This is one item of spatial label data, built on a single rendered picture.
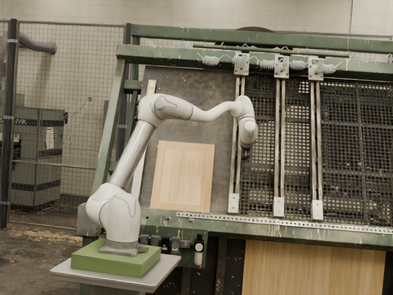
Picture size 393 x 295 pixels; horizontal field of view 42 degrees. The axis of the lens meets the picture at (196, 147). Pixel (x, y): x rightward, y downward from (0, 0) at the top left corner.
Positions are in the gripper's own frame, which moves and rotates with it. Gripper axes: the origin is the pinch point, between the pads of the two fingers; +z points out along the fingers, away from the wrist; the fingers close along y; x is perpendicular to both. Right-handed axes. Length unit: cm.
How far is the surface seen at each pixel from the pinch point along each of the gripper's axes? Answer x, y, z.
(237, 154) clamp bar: 4.5, 1.8, 2.0
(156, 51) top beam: 66, 77, -1
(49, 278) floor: 154, -58, 150
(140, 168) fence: 66, -12, 5
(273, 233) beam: -20, -48, 4
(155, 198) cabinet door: 54, -30, 7
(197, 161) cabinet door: 30.0, -2.5, 7.0
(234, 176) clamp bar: 5.5, -12.2, 5.0
